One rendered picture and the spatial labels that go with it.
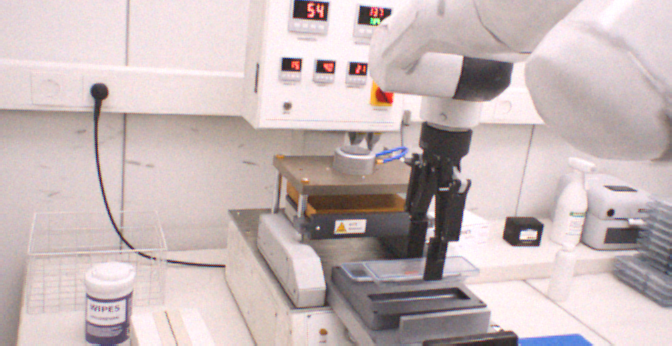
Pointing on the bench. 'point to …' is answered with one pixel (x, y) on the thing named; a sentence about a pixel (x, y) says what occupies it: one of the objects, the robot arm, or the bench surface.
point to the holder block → (403, 299)
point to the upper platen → (353, 203)
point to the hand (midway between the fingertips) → (425, 251)
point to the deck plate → (339, 250)
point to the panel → (324, 329)
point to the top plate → (346, 172)
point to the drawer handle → (478, 340)
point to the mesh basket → (92, 262)
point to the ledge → (533, 257)
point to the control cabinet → (320, 56)
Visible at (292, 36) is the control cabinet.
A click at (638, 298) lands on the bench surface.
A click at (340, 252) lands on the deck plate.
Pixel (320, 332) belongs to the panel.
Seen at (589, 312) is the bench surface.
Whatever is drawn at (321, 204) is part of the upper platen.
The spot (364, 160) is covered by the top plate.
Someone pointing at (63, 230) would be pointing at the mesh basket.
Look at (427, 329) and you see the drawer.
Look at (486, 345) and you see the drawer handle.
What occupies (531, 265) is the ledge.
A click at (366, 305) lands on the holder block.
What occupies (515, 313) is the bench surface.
